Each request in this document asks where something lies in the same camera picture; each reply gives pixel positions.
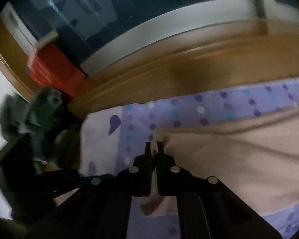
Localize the beige brown garment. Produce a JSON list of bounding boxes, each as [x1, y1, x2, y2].
[[138, 104, 299, 217]]

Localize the dark clothes pile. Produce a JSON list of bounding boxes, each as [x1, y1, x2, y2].
[[0, 87, 69, 174]]

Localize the purple polka dot bedsheet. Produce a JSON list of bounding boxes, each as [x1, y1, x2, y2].
[[80, 78, 299, 238]]

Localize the red box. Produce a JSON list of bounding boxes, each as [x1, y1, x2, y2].
[[27, 31, 85, 98]]

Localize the wooden window frame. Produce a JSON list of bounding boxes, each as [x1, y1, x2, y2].
[[0, 19, 299, 117]]

